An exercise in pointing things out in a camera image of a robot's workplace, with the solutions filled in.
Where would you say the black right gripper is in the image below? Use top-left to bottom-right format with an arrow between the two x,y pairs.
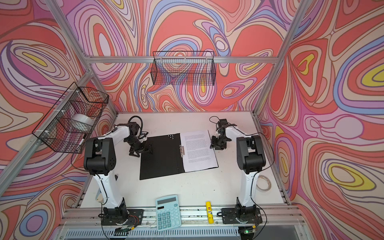
210,135 -> 230,150

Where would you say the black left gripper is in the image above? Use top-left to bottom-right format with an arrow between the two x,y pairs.
124,137 -> 154,156

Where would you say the black file folder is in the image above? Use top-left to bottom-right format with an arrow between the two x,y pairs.
139,129 -> 219,181

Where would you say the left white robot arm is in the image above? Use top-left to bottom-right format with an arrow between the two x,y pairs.
84,120 -> 152,220

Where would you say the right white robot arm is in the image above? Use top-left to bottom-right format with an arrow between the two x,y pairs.
211,118 -> 267,218

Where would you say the metal folder clip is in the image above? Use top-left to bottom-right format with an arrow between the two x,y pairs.
179,145 -> 186,159

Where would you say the yellow glue stick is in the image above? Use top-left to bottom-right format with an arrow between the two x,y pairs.
206,201 -> 214,224

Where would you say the clear tape roll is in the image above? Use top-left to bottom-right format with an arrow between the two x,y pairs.
256,175 -> 272,192

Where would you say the teal calculator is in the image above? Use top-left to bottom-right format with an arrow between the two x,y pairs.
156,195 -> 182,232

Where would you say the left black wire basket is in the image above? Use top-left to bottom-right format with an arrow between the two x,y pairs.
32,82 -> 109,154

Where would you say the black wire basket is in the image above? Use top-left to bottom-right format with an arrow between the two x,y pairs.
151,51 -> 217,86
32,82 -> 109,154

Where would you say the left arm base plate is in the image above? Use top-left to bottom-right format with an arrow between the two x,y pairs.
99,209 -> 144,227

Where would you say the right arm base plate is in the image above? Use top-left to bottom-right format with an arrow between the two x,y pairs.
221,206 -> 263,226

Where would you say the back black wire basket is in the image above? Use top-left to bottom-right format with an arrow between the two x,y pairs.
151,51 -> 217,86

